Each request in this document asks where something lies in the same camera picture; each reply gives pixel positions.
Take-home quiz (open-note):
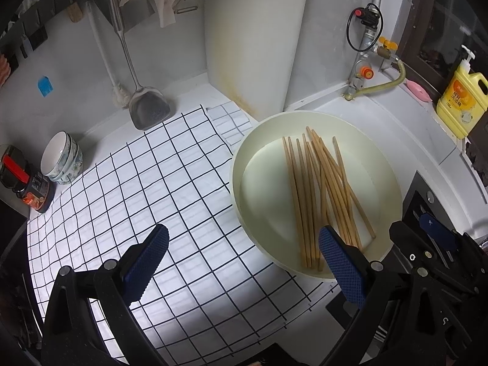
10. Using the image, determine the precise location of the white black-checked cloth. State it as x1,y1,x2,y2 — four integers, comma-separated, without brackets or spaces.
26,106,336,363

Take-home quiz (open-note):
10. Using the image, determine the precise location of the pink soap dish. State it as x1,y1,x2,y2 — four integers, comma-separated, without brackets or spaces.
405,78,431,102

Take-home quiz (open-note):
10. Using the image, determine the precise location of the blue silicone brush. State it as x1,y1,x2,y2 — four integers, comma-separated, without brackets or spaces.
37,76,54,98

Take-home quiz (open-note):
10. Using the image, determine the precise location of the black valve with red button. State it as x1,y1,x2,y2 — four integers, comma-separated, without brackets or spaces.
354,3,382,28

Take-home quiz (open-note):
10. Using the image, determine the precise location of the cream round basin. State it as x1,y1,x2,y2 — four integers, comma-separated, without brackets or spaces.
231,110,404,283

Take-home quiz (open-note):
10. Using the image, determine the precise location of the white dish brush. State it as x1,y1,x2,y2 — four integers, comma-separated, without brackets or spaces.
87,2,132,109

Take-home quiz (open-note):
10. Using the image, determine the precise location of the yellow-handled brass valve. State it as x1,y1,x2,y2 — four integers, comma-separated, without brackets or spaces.
374,36,400,62

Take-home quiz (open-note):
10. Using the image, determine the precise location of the dark window frame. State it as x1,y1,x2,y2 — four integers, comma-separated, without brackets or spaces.
396,0,488,92

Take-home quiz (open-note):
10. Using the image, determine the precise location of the dark soy sauce bottle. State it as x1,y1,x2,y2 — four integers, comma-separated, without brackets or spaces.
0,144,57,214

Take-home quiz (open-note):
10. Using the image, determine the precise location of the yellow detergent pump bottle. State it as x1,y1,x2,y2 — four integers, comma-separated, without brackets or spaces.
436,45,488,140

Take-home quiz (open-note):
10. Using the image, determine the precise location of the black cable loop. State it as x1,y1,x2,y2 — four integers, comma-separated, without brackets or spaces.
346,2,382,52

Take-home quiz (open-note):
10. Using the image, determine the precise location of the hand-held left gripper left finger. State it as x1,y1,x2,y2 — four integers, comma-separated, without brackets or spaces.
42,223,171,366

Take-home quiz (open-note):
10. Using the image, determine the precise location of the pile of wooden chopsticks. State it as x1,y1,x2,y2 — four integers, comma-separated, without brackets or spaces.
282,126,377,269

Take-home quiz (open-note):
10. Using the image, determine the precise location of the slotted metal spatula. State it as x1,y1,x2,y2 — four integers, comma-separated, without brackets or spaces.
106,0,177,131

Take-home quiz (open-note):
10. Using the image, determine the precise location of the black wall rack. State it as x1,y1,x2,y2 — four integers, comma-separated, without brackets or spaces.
0,0,126,69

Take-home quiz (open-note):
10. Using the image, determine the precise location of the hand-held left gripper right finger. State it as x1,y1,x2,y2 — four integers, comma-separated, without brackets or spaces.
318,225,447,366

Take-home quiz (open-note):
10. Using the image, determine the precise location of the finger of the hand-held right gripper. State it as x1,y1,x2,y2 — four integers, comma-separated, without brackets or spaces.
389,220,450,275
417,213,458,264

